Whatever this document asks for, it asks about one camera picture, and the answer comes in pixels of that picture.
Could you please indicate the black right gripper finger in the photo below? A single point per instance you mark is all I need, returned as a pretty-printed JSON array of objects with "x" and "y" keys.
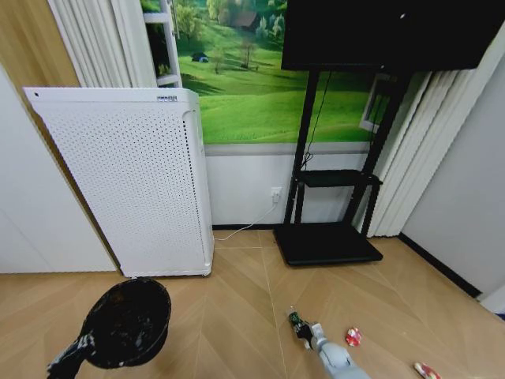
[
  {"x": 305, "y": 324},
  {"x": 296, "y": 326}
]

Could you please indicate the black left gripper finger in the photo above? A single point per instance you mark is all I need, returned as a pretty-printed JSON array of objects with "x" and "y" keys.
[{"x": 84, "y": 340}]

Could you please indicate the small green bottle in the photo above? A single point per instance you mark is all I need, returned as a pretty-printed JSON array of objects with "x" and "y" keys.
[{"x": 294, "y": 316}]

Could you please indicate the black trash bin with bag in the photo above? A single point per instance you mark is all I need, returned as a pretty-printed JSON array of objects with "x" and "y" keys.
[{"x": 126, "y": 323}]

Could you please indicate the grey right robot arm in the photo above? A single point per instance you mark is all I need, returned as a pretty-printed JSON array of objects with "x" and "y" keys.
[{"x": 335, "y": 357}]

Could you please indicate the crumpled red white wrapper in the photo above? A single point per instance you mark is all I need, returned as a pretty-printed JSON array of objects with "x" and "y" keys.
[{"x": 353, "y": 336}]

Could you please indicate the black television stand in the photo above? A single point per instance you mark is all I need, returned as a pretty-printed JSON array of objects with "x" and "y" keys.
[{"x": 327, "y": 245}]

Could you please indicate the flat red white wrapper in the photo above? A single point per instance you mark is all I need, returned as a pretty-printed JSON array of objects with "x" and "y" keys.
[{"x": 427, "y": 370}]

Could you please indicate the white perforated air purifier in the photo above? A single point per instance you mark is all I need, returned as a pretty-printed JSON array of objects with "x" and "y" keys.
[{"x": 130, "y": 181}]

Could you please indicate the white pleated curtain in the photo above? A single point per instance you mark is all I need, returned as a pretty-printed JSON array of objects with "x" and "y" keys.
[
  {"x": 106, "y": 41},
  {"x": 414, "y": 158}
]

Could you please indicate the black television screen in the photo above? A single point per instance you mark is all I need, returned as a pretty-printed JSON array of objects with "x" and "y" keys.
[{"x": 386, "y": 33}]

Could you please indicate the white wall socket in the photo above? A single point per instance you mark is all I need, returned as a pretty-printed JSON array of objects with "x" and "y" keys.
[{"x": 276, "y": 194}]

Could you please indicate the white window frame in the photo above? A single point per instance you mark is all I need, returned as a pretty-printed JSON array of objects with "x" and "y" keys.
[
  {"x": 372, "y": 104},
  {"x": 167, "y": 43}
]

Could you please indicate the green landscape wall poster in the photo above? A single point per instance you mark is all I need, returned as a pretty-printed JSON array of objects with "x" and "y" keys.
[{"x": 244, "y": 79}]

